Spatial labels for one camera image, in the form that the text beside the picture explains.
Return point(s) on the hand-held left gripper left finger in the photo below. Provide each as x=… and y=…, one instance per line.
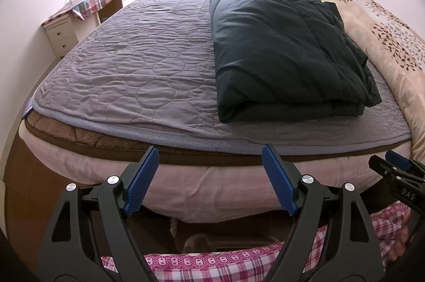
x=141, y=182

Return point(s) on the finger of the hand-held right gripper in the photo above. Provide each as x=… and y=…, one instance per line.
x=383, y=167
x=400, y=160

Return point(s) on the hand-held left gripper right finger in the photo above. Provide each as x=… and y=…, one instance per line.
x=279, y=182

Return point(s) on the dark teal puffer jacket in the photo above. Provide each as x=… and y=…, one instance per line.
x=282, y=43

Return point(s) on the person's right hand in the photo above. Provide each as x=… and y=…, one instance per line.
x=400, y=242

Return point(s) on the brown mattress pad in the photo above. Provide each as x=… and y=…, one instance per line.
x=83, y=136

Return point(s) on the pink plaid pajama clothing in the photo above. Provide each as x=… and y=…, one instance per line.
x=232, y=268

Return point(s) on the purple quilted bed cover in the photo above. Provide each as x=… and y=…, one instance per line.
x=132, y=53

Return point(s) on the beige floral blanket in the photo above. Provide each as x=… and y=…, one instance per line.
x=381, y=29

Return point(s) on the white drawer cabinet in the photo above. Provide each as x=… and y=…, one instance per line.
x=61, y=36

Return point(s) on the table with plaid tablecloth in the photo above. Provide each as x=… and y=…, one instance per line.
x=96, y=0

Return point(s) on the wooden bed frame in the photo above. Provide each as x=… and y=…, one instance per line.
x=49, y=169

